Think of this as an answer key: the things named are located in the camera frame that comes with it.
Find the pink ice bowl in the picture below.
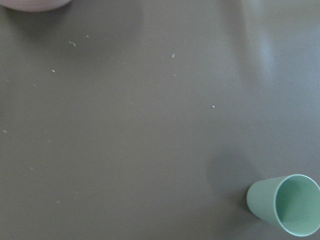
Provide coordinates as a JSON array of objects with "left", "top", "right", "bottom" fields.
[{"left": 0, "top": 0, "right": 71, "bottom": 12}]

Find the green cup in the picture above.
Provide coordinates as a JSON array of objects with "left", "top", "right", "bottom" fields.
[{"left": 246, "top": 174, "right": 320, "bottom": 237}]

